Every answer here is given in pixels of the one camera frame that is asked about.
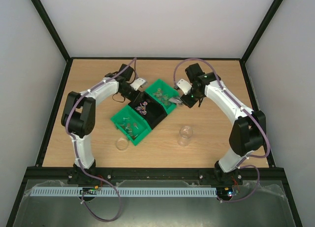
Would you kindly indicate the black bin with lollipops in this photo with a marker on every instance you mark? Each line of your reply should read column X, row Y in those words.
column 155, row 112

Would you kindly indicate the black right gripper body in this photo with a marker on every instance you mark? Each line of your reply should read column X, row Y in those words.
column 186, row 101

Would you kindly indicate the metal scoop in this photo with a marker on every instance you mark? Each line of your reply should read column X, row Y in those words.
column 176, row 100

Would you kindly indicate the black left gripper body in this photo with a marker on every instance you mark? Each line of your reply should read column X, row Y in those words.
column 128, row 94

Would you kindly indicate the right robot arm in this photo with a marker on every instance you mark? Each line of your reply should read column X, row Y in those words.
column 248, row 127

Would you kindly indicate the clear jar lid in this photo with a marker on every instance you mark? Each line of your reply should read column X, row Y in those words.
column 122, row 143

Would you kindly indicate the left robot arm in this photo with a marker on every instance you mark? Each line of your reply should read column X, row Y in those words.
column 79, row 111

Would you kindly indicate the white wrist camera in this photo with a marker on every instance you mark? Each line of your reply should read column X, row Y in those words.
column 184, row 86
column 137, row 83

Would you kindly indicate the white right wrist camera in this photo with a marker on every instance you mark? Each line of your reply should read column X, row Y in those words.
column 184, row 86

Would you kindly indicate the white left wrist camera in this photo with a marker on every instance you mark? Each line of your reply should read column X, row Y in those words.
column 137, row 83

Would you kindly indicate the slotted grey cable duct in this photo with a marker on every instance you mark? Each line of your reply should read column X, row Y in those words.
column 123, row 192

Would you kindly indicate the clear glass jar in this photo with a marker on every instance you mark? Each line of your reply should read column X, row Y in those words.
column 185, row 135

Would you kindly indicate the green bin with gummy candies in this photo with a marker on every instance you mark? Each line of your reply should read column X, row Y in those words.
column 162, row 93

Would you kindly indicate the green bin with wrapped candies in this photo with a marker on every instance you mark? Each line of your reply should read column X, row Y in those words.
column 131, row 124

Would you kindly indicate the black aluminium frame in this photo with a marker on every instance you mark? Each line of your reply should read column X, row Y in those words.
column 272, row 172

